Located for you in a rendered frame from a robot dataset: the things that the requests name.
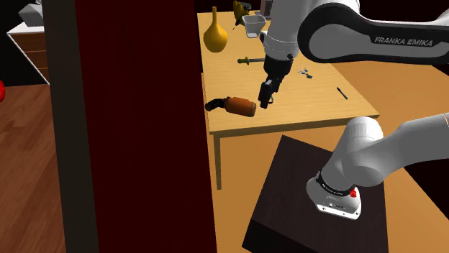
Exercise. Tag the grey appliance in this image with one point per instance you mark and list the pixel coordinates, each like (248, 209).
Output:
(266, 7)

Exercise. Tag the light wooden table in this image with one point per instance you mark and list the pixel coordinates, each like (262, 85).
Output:
(238, 84)

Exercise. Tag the dark red tall panel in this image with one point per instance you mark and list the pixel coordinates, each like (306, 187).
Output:
(140, 126)

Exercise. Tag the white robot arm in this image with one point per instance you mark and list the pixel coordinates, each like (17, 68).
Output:
(364, 154)

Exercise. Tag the small blue-grey keys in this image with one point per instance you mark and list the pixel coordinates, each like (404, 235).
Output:
(306, 73)

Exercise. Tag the red round object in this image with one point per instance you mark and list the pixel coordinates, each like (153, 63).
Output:
(1, 92)

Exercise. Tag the dark robot stand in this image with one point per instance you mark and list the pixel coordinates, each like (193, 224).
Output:
(291, 196)

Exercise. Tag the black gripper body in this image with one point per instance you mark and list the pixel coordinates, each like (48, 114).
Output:
(277, 67)

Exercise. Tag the white square cup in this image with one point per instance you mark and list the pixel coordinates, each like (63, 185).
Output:
(253, 25)

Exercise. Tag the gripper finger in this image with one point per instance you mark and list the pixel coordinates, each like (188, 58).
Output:
(275, 89)
(265, 94)

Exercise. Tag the wooden chest of drawers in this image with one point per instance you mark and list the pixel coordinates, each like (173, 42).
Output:
(33, 45)

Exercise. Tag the black pen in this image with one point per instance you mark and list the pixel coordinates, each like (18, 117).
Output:
(342, 93)

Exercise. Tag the yellow round-bellied vase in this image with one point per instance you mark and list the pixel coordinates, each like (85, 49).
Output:
(214, 36)

